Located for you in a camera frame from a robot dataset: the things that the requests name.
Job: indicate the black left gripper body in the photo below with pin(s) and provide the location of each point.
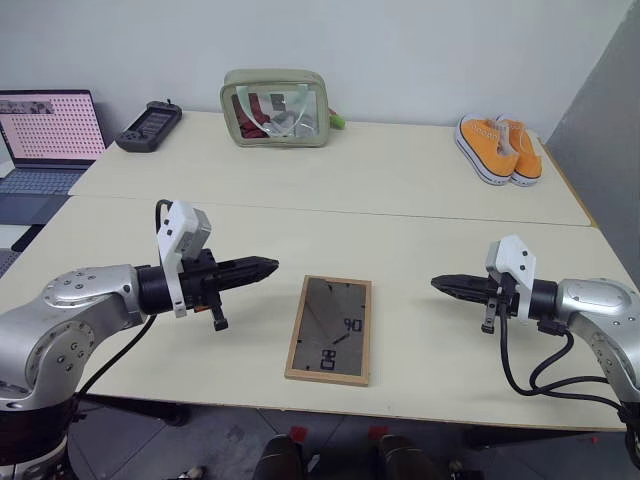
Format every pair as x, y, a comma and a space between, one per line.
200, 282

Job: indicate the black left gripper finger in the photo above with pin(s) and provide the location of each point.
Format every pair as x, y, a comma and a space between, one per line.
247, 266
245, 280

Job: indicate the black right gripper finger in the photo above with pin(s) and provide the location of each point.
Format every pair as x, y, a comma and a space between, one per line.
470, 294
462, 281

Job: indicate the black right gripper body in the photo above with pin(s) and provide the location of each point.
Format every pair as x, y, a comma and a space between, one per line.
506, 300

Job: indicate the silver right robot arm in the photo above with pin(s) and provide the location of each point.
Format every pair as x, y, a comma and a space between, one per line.
595, 305

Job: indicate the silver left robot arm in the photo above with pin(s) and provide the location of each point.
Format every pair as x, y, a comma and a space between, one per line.
75, 310

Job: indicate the open laptop computer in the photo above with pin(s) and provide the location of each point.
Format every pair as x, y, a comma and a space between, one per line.
50, 135

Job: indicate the clear green-trimmed pouch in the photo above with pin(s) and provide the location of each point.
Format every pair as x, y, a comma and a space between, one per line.
275, 142

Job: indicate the orange canvas sneaker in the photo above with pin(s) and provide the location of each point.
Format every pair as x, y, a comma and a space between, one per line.
487, 150
529, 162

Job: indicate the black table base bar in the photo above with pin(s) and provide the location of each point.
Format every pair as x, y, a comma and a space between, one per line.
145, 409
540, 439

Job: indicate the red cloth item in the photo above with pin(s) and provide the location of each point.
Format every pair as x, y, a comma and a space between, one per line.
249, 127

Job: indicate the black handheld controller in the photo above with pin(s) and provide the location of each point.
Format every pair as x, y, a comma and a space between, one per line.
149, 127

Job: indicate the green plush item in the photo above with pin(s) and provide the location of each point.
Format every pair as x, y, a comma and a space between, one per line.
338, 120

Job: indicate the dark rounded shape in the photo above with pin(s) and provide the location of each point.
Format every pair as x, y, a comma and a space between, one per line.
280, 457
400, 457

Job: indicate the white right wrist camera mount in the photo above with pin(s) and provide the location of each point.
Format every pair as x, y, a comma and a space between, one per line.
515, 260

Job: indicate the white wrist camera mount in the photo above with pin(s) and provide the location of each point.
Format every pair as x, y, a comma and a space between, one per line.
515, 260
175, 235

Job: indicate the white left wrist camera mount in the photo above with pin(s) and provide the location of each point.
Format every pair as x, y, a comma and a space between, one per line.
175, 235

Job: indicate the wooden picture frame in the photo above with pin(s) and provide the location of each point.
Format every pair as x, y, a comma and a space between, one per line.
330, 320

